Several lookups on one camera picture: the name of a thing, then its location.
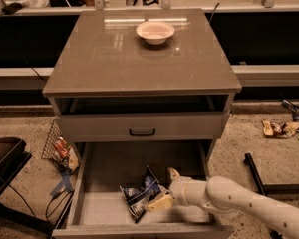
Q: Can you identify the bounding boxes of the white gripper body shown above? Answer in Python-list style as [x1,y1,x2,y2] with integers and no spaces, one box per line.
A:
[169,176,208,207]

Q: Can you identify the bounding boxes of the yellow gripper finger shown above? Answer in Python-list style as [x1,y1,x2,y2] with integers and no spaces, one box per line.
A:
[145,194,173,212]
[167,167,180,182]

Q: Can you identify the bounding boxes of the blue chip bag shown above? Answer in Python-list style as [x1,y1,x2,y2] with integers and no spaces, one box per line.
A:
[120,167,168,223]

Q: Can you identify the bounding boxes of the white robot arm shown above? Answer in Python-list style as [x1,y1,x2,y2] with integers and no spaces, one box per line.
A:
[146,167,299,239]

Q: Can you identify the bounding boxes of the closed upper drawer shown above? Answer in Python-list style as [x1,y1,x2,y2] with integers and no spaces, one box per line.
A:
[56,112,229,142]

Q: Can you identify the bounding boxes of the open bottom drawer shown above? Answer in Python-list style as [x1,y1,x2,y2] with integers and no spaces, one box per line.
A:
[53,141,233,239]

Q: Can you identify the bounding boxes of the grey drawer cabinet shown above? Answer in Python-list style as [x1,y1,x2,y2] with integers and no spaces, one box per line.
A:
[44,9,241,177]

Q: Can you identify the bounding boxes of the black metal stand leg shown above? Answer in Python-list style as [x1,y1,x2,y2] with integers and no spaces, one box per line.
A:
[243,152,299,239]

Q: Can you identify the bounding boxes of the yellow snack wrapper on floor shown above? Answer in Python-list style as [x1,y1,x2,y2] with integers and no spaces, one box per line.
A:
[262,120,299,138]

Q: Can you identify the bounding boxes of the red soda can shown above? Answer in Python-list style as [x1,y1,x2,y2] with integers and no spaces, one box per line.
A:
[54,137,69,159]

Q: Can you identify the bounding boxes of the blue snack packet on floor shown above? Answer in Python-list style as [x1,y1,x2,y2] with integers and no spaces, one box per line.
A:
[282,100,299,122]

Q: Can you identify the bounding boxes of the white bowl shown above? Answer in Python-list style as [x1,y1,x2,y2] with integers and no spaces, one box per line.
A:
[136,22,175,45]

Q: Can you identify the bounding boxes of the black chair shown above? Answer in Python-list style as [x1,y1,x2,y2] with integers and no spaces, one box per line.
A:
[0,137,54,235]

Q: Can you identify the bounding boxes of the wire mesh basket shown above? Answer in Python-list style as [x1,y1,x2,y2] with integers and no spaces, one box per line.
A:
[41,121,79,173]

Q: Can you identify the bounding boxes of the black cable on floor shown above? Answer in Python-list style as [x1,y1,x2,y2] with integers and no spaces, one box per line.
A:
[44,188,74,221]

